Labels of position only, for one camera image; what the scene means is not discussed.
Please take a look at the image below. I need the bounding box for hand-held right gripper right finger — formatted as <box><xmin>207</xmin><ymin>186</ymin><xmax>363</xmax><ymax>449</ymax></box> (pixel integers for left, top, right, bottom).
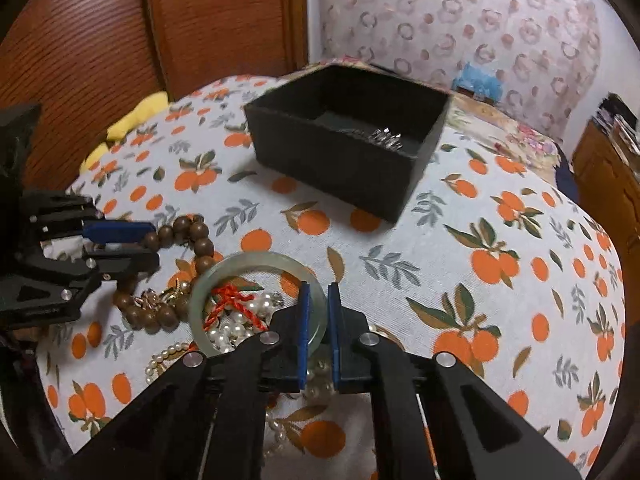
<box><xmin>326</xmin><ymin>282</ymin><xmax>583</xmax><ymax>480</ymax></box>

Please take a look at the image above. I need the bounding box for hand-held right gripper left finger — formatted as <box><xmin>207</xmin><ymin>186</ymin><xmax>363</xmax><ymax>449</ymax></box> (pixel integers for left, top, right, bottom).
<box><xmin>45</xmin><ymin>281</ymin><xmax>312</xmax><ymax>480</ymax></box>

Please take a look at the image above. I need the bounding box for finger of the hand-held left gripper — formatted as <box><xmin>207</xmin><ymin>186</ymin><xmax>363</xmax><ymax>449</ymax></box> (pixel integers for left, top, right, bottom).
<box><xmin>21</xmin><ymin>190</ymin><xmax>158</xmax><ymax>257</ymax></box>
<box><xmin>0</xmin><ymin>244</ymin><xmax>162</xmax><ymax>330</ymax></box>

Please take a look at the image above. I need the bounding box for brown wooden bead bracelet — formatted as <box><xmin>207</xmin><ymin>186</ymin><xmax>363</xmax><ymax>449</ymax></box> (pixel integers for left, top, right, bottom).
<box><xmin>112</xmin><ymin>213</ymin><xmax>216</xmax><ymax>334</ymax></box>

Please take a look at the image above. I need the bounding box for pale green jade bangle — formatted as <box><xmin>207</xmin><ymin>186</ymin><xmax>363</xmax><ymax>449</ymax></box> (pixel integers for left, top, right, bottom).
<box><xmin>190</xmin><ymin>252</ymin><xmax>329</xmax><ymax>359</ymax></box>

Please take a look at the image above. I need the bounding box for black jewelry box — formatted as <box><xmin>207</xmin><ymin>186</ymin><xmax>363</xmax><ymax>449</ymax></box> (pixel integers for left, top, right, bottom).
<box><xmin>243</xmin><ymin>63</ymin><xmax>454</xmax><ymax>224</ymax></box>

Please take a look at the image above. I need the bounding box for silver jewelry piece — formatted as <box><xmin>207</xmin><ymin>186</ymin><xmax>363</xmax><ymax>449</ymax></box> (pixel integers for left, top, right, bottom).
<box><xmin>344</xmin><ymin>127</ymin><xmax>405</xmax><ymax>150</ymax></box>

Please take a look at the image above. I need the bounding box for small gold pendant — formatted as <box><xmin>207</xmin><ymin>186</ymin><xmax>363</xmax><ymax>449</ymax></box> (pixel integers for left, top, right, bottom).
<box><xmin>134</xmin><ymin>285</ymin><xmax>194</xmax><ymax>312</ymax></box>

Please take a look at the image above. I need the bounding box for yellow cloth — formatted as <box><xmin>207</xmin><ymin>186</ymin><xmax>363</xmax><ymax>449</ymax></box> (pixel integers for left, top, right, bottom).
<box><xmin>82</xmin><ymin>92</ymin><xmax>169</xmax><ymax>174</ymax></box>

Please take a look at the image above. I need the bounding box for orange fruit printed cloth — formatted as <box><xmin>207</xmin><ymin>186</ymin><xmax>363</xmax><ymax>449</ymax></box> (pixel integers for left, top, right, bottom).
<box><xmin>37</xmin><ymin>74</ymin><xmax>629</xmax><ymax>480</ymax></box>

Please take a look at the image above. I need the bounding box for brown wooden wardrobe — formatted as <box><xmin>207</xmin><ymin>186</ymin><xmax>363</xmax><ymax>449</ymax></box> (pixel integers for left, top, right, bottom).
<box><xmin>0</xmin><ymin>0</ymin><xmax>309</xmax><ymax>197</ymax></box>

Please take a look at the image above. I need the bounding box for floral printed cloth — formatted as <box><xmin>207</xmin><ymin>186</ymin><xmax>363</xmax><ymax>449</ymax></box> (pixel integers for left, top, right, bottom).
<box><xmin>440</xmin><ymin>94</ymin><xmax>562</xmax><ymax>187</ymax></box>

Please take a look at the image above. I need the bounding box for blue crumpled object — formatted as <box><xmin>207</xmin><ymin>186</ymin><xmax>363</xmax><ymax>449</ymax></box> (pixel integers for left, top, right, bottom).
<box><xmin>452</xmin><ymin>62</ymin><xmax>504</xmax><ymax>102</ymax></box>

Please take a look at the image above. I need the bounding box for brown wooden cabinet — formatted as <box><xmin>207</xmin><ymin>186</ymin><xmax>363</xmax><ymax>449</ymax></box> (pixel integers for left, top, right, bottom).
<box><xmin>570</xmin><ymin>119</ymin><xmax>640</xmax><ymax>281</ymax></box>

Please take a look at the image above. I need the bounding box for clutter on cabinet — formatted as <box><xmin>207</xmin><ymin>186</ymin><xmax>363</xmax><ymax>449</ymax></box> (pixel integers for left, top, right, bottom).
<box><xmin>592</xmin><ymin>92</ymin><xmax>640</xmax><ymax>162</ymax></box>

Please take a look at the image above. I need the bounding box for white pearl necklace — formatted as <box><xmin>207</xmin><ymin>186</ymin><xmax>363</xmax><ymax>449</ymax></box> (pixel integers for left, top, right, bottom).
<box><xmin>145</xmin><ymin>292</ymin><xmax>337</xmax><ymax>457</ymax></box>

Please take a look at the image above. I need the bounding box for red braided cord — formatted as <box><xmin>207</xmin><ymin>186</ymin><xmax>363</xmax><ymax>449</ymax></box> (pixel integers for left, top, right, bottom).
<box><xmin>202</xmin><ymin>283</ymin><xmax>269</xmax><ymax>334</ymax></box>

